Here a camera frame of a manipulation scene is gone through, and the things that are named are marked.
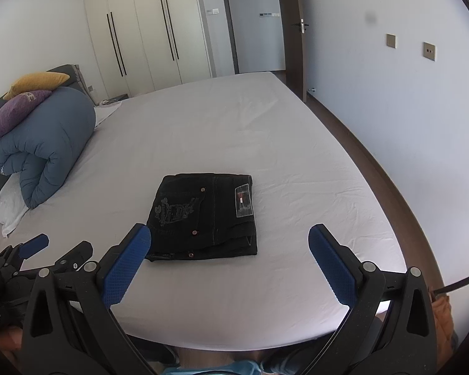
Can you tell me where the black jeans pant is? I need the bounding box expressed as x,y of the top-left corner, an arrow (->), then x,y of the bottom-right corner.
146,173 -> 257,262

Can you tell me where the white pillow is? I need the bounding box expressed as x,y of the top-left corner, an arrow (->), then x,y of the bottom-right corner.
0,173 -> 28,238

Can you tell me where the blue rolled duvet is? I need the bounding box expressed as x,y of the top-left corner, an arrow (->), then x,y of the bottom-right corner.
0,87 -> 96,209

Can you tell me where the purple pillow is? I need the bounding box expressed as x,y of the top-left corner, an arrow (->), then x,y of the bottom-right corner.
0,90 -> 52,138

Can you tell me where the yellow pillow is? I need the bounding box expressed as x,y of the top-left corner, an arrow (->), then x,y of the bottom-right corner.
3,72 -> 70,101

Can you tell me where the white bed sheet mattress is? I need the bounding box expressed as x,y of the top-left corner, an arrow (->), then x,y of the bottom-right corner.
0,70 -> 409,352

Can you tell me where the cream wardrobe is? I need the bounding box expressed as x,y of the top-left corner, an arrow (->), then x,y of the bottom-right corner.
83,0 -> 212,98

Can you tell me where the dark brown door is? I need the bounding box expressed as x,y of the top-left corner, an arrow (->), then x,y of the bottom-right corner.
218,0 -> 310,103

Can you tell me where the black cable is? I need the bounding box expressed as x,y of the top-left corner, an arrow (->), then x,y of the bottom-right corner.
433,269 -> 469,295

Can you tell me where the right wall socket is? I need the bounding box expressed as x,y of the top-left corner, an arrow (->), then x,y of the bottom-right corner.
423,42 -> 436,62

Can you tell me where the wall socket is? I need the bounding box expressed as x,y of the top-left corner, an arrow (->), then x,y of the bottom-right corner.
386,34 -> 397,49
423,42 -> 436,62

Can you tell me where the left wall socket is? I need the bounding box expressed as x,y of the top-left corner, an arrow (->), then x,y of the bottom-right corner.
386,34 -> 397,49

